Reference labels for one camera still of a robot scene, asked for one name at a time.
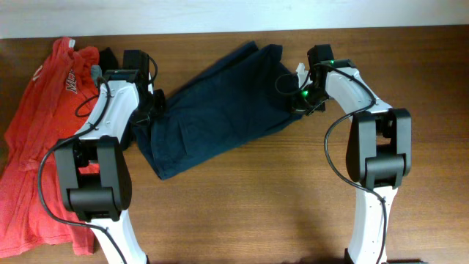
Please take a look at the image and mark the navy blue shorts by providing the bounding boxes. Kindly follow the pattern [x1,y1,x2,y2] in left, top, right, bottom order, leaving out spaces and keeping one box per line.
[133,42,301,180]

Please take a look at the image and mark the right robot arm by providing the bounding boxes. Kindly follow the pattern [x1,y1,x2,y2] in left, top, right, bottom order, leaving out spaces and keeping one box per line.
[290,44,412,264]

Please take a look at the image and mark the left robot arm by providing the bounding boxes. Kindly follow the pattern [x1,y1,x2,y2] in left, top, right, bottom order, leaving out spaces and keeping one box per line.
[49,50,166,263]

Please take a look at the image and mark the red mesh t-shirt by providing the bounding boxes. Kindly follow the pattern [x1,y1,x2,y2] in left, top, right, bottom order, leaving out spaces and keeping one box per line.
[1,37,100,257]

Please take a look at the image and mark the black garment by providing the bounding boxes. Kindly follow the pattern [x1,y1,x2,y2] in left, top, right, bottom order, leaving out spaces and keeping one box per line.
[99,47,133,151]

